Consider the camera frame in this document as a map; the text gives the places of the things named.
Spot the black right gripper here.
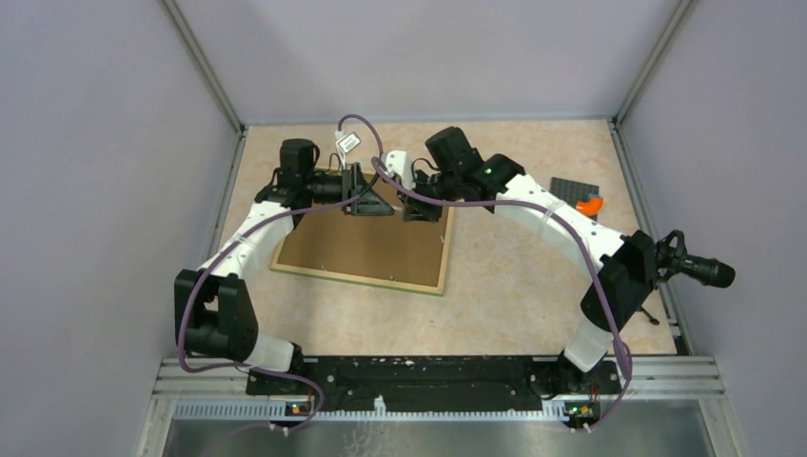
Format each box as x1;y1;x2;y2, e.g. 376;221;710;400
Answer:
396;169;461;225

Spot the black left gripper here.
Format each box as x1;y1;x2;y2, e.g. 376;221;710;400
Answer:
304;162;394;215

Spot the green wooden picture frame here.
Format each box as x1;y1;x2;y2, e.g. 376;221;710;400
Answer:
269;167;459;298

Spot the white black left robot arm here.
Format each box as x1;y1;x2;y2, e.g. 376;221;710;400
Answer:
174;138;395;394

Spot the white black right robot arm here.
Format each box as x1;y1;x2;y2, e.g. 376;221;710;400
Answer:
383;127;658;393

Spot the grey building brick plate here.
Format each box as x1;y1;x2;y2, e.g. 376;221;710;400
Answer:
549;177;600;207

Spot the orange plastic piece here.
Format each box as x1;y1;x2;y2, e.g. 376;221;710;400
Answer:
575;195;604;219

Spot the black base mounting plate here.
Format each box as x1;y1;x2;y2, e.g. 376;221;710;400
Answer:
246;355;621;412

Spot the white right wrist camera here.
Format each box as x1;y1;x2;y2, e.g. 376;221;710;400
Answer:
383;149;415;190

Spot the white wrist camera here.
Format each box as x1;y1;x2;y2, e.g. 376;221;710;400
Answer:
334;130;362;168
383;149;415;190

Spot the brown frame backing board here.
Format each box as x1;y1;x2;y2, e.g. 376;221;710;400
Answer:
278;169;455;288

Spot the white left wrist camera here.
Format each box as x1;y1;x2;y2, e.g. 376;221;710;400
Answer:
334;130;362;168

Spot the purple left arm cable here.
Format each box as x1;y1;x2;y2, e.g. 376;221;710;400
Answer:
176;113;387;435

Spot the black camera on tripod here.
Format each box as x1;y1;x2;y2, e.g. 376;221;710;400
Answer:
653;229;737;288

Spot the aluminium front rail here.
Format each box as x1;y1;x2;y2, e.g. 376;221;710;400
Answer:
137;355;747;456

